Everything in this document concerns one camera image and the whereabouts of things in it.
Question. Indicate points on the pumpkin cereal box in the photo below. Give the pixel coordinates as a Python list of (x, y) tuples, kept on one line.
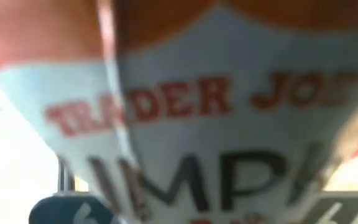
[(228, 124)]

